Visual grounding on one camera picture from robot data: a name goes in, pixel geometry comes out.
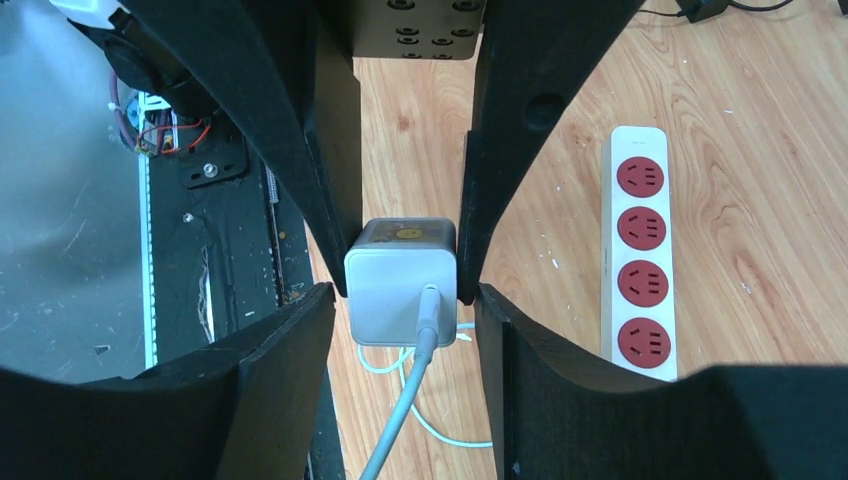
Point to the black plug adapter with cord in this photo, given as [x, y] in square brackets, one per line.
[699, 10]

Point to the black mounting base plate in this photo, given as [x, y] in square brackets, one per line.
[225, 249]

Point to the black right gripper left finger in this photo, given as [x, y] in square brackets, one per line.
[242, 407]

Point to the white red power strip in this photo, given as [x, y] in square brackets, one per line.
[637, 306]

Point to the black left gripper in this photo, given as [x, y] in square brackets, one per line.
[283, 72]

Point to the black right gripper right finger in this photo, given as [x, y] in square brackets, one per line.
[557, 411]

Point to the white square charger with sticker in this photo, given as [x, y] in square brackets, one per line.
[401, 276]

